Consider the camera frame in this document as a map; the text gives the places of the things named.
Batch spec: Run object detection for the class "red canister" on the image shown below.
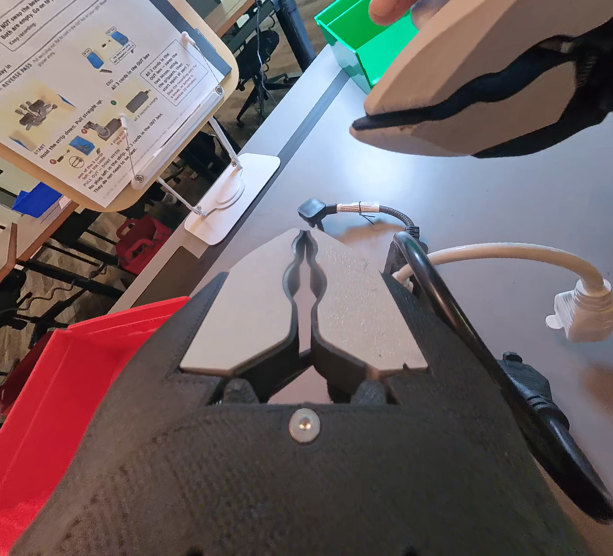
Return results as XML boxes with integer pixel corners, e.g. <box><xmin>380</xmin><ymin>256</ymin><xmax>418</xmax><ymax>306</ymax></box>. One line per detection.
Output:
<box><xmin>115</xmin><ymin>216</ymin><xmax>173</xmax><ymax>274</ymax></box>

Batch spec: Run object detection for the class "wooden desk with black legs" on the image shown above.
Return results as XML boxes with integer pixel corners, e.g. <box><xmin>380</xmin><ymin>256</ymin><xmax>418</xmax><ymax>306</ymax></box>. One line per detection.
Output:
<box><xmin>0</xmin><ymin>154</ymin><xmax>120</xmax><ymax>327</ymax></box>

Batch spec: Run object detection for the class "black office chair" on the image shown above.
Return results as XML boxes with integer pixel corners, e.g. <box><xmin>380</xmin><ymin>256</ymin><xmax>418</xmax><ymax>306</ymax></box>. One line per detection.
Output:
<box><xmin>235</xmin><ymin>29</ymin><xmax>307</xmax><ymax>128</ymax></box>

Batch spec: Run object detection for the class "instruction sheet on stand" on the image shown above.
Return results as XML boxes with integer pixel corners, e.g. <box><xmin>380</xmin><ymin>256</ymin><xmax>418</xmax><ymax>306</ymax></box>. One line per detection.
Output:
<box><xmin>0</xmin><ymin>0</ymin><xmax>281</xmax><ymax>246</ymax></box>

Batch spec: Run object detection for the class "white extension cord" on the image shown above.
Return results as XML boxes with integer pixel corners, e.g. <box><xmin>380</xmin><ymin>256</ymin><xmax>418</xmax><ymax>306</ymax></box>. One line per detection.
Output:
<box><xmin>392</xmin><ymin>242</ymin><xmax>613</xmax><ymax>344</ymax></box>

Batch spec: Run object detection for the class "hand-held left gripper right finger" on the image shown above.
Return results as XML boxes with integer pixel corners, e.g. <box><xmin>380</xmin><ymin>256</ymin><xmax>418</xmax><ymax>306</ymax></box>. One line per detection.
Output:
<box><xmin>306</xmin><ymin>229</ymin><xmax>430</xmax><ymax>400</ymax></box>

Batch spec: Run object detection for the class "black three-pin plug cord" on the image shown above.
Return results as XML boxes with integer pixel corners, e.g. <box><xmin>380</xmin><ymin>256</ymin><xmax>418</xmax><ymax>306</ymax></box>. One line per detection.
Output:
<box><xmin>297</xmin><ymin>198</ymin><xmax>423</xmax><ymax>241</ymax></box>

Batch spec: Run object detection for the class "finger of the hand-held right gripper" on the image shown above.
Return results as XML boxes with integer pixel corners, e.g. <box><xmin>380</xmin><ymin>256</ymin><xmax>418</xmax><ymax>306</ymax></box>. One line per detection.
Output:
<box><xmin>350</xmin><ymin>58</ymin><xmax>580</xmax><ymax>158</ymax></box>
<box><xmin>353</xmin><ymin>0</ymin><xmax>613</xmax><ymax>128</ymax></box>

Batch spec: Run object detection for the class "black power strip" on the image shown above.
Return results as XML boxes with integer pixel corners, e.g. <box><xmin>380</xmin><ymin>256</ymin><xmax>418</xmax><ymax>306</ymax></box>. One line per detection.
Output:
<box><xmin>382</xmin><ymin>229</ymin><xmax>430</xmax><ymax>300</ymax></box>

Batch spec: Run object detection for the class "wooden desk with grey leg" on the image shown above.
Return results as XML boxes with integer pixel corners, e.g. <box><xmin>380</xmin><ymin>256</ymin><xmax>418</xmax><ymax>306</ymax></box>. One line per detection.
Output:
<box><xmin>211</xmin><ymin>0</ymin><xmax>317</xmax><ymax>73</ymax></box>

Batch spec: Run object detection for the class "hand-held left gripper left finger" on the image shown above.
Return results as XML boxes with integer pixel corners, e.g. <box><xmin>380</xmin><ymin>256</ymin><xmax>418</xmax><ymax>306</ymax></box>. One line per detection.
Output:
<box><xmin>178</xmin><ymin>228</ymin><xmax>312</xmax><ymax>403</ymax></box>

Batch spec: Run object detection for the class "blue cardboard box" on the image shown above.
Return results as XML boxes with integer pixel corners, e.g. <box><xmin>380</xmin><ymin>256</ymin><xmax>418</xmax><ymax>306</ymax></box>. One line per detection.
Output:
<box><xmin>12</xmin><ymin>183</ymin><xmax>63</xmax><ymax>219</ymax></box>

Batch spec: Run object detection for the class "red plastic bin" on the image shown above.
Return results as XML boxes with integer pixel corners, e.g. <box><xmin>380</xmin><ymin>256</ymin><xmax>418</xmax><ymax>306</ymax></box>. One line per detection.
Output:
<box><xmin>0</xmin><ymin>297</ymin><xmax>192</xmax><ymax>556</ymax></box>

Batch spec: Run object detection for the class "green plastic bin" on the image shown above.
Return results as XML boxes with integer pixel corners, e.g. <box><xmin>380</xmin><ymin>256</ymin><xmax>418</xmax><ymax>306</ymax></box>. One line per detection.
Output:
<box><xmin>314</xmin><ymin>0</ymin><xmax>417</xmax><ymax>94</ymax></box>

